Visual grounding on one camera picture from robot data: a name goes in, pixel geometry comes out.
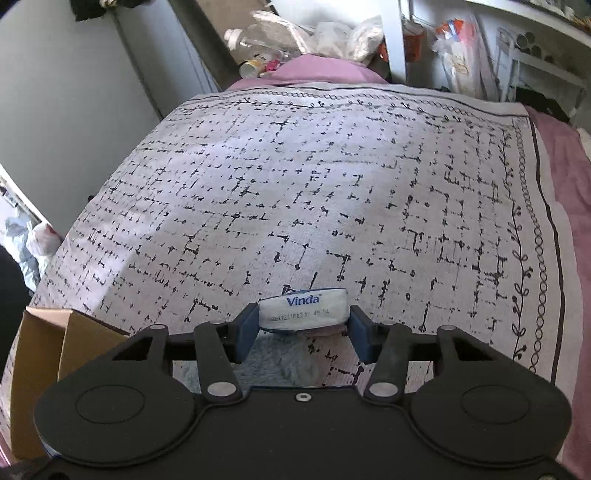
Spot clear plastic bottle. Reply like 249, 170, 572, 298
223, 22, 301, 61

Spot pink bed sheet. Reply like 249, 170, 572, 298
230, 55, 590, 479

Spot dark clothes on door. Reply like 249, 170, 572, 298
69, 0, 149, 22

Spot blue fluffy plush toy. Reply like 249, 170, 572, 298
171, 332, 325, 388

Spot white black patterned blanket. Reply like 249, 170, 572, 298
32, 84, 582, 395

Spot brown cardboard box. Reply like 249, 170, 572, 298
10, 307, 127, 460

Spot paper cup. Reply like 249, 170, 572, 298
238, 58, 267, 79

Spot white plastic bag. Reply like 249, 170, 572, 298
26, 223, 62, 258

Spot white crumpled bags pile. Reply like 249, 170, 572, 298
250, 10, 384, 63

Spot Vinda tissue pack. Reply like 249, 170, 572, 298
259, 288, 349, 332

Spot white desk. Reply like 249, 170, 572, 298
267, 0, 591, 93

